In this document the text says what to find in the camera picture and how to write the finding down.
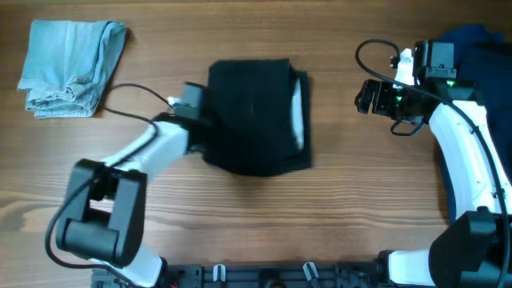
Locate black shorts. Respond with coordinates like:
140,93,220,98
203,59,312,177

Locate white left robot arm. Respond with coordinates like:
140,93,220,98
45,82,206,287

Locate dark navy garment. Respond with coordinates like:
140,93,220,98
438,42,512,225

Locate blue shirt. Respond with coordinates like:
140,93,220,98
437,24,505,54

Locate light blue folded jeans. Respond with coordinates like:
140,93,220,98
18,20,127,118

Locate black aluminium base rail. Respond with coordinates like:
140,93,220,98
90,262,385,288

